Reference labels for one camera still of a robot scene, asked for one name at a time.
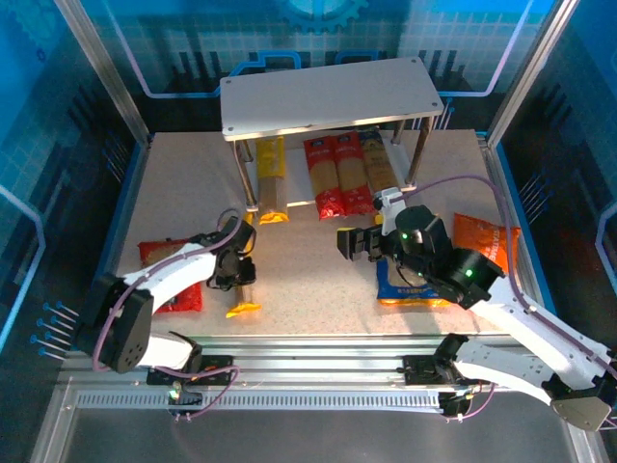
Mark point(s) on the red macaroni bag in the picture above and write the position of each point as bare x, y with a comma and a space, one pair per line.
159, 253

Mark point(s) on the small black connector box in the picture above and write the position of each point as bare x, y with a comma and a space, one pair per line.
185, 398
453, 404

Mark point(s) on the left aluminium frame post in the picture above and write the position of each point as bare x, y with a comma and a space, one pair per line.
105, 72

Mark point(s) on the aluminium side rail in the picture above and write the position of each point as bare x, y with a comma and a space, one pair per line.
505, 207

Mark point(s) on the red spaghetti bag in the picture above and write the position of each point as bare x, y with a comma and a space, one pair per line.
323, 178
352, 173

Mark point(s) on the blue orange orecchiette bag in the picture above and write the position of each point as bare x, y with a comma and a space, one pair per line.
393, 289

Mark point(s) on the yellow spaghetti bag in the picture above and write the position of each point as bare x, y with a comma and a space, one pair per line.
272, 193
243, 308

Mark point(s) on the aluminium frame cross rail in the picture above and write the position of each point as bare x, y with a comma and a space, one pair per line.
313, 362

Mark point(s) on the orange pasta bag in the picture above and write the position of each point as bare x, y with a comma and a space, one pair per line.
487, 236

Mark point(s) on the right aluminium frame post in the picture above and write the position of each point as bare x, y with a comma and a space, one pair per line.
530, 72

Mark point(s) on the dark gold spaghetti bag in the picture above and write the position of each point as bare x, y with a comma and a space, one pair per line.
381, 164

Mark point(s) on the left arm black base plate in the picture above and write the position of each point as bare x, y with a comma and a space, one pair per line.
217, 369

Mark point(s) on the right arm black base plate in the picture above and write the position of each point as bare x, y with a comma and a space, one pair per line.
417, 371

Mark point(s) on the aluminium frame post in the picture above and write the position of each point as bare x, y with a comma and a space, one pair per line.
530, 72
105, 72

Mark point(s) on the two-tier white metal shelf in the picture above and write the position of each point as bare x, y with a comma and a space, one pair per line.
328, 94

